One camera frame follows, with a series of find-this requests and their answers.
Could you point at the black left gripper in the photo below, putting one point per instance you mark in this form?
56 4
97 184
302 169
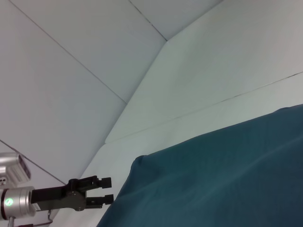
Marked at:
61 195

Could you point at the teal t-shirt with cream print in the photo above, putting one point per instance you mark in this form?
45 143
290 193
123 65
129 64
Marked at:
213 177

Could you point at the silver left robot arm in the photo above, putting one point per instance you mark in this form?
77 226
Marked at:
14 189

